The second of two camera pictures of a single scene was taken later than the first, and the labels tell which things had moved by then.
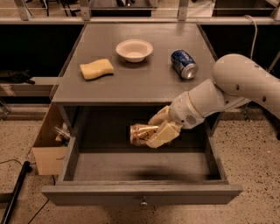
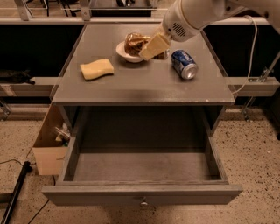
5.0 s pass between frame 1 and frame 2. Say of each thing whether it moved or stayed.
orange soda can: moved
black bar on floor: stayed
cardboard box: stayed
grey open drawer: stayed
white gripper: moved
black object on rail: stayed
